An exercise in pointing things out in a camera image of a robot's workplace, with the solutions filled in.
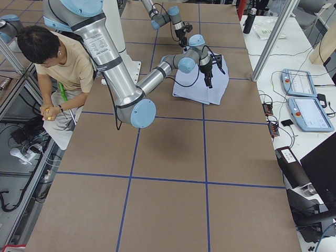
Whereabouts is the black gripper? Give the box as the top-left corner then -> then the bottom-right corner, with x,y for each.
199,61 -> 213,88
175,28 -> 188,52

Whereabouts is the light blue striped shirt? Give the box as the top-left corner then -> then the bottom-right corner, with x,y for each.
172,56 -> 229,105

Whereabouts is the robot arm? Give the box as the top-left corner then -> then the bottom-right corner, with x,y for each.
141,0 -> 193,51
43,1 -> 213,128

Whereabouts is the black water bottle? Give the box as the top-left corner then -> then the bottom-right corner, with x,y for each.
243,8 -> 257,34

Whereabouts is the orange black usb hub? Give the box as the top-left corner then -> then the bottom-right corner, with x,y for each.
262,102 -> 274,116

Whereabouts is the clear plastic sheet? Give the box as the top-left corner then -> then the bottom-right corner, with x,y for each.
253,19 -> 276,40

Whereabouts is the upper blue teach pendant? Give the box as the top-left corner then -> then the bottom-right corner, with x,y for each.
281,69 -> 317,98

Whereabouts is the blue teach pendant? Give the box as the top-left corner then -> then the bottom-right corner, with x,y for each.
288,97 -> 334,132
281,69 -> 317,98

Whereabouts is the lower blue teach pendant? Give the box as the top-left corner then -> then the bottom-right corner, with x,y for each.
288,97 -> 334,132

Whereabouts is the person in beige shirt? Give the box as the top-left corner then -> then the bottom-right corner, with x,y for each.
17,25 -> 95,150

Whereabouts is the black box with label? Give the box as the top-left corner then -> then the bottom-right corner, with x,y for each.
275,146 -> 310,188

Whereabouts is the black monitor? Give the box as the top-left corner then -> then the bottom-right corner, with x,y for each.
300,134 -> 335,209

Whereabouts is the yellow handheld object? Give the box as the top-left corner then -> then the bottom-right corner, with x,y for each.
44,108 -> 54,121

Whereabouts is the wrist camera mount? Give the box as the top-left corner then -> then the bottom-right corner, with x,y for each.
182,23 -> 193,33
210,54 -> 226,75

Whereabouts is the white camera pole base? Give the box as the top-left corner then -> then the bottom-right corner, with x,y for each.
103,0 -> 141,84

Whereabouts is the aluminium frame post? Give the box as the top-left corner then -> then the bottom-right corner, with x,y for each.
251,0 -> 299,82

